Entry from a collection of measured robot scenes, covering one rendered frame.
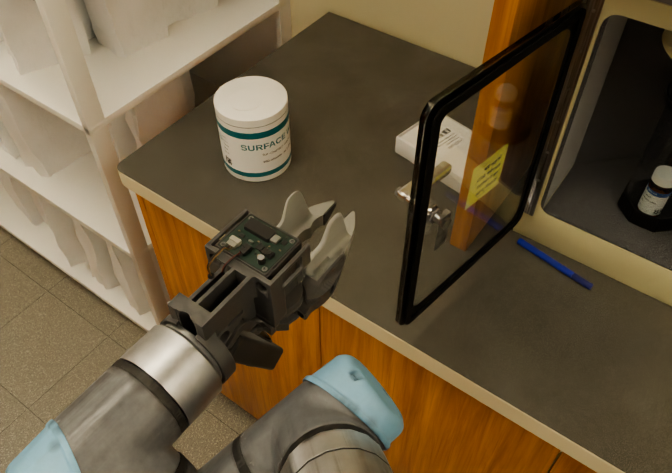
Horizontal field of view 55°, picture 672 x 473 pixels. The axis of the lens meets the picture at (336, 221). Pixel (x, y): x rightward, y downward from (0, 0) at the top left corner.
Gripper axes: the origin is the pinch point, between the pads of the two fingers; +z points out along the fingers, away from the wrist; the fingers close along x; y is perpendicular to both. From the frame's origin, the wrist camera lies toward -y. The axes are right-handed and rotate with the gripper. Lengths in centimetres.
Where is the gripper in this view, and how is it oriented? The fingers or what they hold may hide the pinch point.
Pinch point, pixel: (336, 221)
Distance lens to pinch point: 64.7
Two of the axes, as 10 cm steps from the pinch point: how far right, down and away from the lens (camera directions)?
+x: -8.1, -4.3, 3.9
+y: 0.0, -6.7, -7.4
